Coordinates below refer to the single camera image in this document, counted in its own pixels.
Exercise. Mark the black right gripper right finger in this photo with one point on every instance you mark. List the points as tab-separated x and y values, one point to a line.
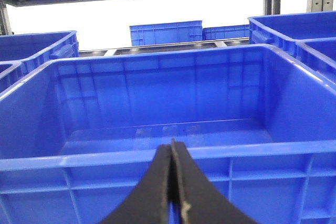
194	198

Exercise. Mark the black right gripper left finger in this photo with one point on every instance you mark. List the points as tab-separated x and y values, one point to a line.
148	202

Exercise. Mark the blue bin with buttons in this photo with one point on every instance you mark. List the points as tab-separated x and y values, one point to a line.
11	72

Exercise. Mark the blue bin behind buttons bin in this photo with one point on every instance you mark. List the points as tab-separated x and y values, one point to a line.
33	50

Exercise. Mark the empty blue target bin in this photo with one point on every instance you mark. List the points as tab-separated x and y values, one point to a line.
78	134

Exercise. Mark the distant blue crate left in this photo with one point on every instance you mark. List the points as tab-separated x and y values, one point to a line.
165	33

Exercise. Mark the distant blue crate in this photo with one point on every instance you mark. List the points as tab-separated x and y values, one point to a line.
165	33
225	32

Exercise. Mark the distant blue crate right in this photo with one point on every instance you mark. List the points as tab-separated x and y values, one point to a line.
225	32

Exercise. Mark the blue bin near right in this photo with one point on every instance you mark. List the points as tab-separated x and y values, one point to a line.
319	55

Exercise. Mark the blue bin back right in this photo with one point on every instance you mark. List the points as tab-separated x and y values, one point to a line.
283	31

